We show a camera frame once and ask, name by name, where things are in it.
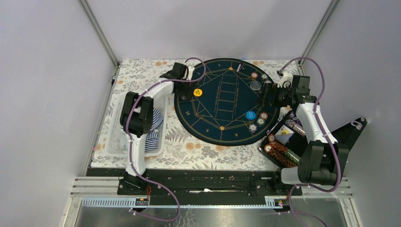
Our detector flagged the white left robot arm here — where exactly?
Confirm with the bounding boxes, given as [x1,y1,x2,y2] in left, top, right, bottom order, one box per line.
[120,62,194,194]

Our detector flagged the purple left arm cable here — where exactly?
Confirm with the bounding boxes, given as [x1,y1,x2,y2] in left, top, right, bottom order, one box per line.
[123,57,207,195]

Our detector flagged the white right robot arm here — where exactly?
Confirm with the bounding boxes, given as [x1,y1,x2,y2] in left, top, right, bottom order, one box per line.
[259,75,349,195]

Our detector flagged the red chip rows in case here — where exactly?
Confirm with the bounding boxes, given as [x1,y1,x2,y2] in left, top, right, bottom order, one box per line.
[264,134,300,168]

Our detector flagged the round dark poker mat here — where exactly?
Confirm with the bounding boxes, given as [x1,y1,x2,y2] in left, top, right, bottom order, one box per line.
[174,58,280,146]

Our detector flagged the yellow big blind button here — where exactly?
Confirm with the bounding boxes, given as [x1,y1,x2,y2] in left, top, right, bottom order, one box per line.
[193,88,203,97]

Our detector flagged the white plastic laundry basket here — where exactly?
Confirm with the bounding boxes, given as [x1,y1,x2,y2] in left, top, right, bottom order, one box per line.
[105,92,168,157]

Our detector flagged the blue small blind button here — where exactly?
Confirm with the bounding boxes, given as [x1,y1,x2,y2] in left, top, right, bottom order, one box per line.
[245,111,256,121]

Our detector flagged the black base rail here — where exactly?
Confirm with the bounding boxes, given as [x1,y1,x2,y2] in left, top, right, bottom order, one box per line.
[86,168,292,207]

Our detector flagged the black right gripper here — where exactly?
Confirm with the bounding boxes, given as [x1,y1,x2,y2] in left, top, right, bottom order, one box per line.
[255,83,295,108]

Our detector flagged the red five chip stack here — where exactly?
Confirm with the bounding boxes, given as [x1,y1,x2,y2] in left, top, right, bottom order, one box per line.
[260,112,269,121]

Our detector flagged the black poker chip case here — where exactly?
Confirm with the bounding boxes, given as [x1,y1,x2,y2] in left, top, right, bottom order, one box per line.
[258,111,367,169]

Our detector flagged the playing card deck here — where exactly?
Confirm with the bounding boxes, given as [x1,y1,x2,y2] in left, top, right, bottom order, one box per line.
[275,125,295,145]

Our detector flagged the clear dealer button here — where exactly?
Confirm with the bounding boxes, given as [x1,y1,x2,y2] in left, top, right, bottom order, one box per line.
[250,80,262,91]

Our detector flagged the blue white striped cloth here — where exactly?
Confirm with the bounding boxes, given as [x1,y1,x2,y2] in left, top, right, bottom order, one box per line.
[145,108,164,152]

